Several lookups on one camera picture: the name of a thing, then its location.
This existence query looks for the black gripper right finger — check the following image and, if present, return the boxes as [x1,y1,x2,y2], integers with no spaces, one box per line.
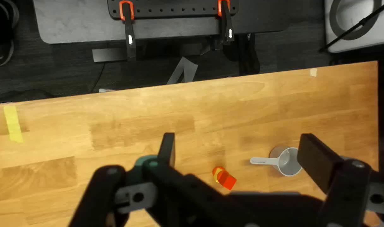
[295,133,384,227]

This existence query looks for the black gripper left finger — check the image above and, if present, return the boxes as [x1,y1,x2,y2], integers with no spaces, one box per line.
[66,131,228,227]

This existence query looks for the orange block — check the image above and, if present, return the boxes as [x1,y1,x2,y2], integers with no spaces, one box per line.
[214,168,238,192]

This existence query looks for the gray measuring cup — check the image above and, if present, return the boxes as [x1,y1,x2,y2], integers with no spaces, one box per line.
[248,145,304,178]

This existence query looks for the orange black clamp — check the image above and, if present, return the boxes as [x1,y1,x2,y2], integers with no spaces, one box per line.
[117,0,138,61]
[216,0,236,46]

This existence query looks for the white rounded machine housing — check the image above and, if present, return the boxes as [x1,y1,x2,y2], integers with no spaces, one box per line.
[323,0,384,56]

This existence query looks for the black perforated board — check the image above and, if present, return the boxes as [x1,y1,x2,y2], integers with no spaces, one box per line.
[106,0,240,20]

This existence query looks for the yellow tape strip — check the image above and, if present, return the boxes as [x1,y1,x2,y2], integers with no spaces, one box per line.
[1,105,25,144]

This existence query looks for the black round object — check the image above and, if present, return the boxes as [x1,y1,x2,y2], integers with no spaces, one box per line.
[0,0,21,68]

